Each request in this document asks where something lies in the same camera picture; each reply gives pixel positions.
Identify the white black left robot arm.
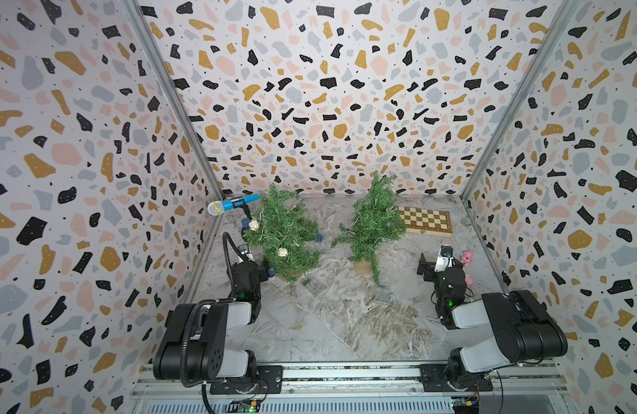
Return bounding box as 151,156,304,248
153,260,268,389

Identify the green right christmas tree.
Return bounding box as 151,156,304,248
331,172,406,286

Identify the clear battery box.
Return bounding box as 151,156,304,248
375,286,392,305

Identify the wooden chess board box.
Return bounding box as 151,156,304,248
399,206,453,237

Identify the pink pig toy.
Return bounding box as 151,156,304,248
460,250,474,267

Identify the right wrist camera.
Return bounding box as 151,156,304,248
434,245,454,273

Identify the green left christmas tree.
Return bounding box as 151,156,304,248
244,185,320,283

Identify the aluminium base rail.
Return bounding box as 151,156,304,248
128,360,577,413

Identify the metal corner post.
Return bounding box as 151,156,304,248
460,0,579,204
122,0,223,200

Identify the metal right corner post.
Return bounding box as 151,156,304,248
460,0,579,204

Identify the blue toy microphone on stand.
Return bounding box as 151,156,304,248
207,194,261,220

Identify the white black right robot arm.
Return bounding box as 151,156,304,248
417,246,568,389

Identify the metal left corner post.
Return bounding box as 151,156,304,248
122,0,223,200

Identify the green christmas tree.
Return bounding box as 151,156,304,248
331,172,406,286
244,185,320,283

